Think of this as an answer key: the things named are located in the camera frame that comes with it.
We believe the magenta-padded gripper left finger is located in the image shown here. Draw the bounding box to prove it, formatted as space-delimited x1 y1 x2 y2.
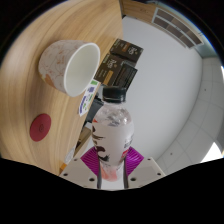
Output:
59 146 102 190

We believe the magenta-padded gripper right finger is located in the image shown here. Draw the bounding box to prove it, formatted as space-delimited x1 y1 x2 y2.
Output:
122 146 167 190

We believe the clear black-capped drink bottle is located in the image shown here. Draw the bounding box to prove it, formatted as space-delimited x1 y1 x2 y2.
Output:
91 85 135 183

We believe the wooden side desk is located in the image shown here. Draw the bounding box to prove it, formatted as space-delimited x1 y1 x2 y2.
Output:
73 125 94 156

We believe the flat round red coaster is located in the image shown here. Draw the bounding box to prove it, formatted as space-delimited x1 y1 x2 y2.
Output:
29 113 52 143

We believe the white sticker sheet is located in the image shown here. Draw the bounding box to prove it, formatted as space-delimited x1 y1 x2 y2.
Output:
78 79 100 117

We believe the dark brown windowed box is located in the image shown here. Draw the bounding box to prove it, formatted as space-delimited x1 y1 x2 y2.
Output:
114 61 138 87

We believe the white patterned mug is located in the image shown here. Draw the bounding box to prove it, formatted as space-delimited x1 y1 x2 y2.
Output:
37 39 102 98

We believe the small dark brown box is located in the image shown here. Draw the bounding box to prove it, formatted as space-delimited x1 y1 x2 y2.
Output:
109 38 144 63

